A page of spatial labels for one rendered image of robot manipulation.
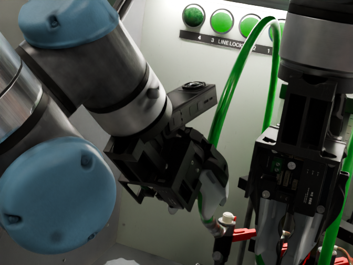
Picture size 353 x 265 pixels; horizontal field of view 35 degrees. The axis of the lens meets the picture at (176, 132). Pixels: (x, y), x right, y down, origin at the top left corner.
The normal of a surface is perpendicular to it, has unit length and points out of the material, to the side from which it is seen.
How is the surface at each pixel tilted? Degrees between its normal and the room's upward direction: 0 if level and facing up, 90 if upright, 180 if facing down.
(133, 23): 90
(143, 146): 77
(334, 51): 91
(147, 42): 90
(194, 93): 16
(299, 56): 90
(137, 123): 110
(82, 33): 99
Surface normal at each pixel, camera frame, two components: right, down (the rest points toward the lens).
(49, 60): 0.08, -0.17
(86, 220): 0.47, 0.32
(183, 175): 0.84, 0.06
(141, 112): 0.48, 0.51
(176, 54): -0.36, 0.22
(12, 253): 0.92, 0.23
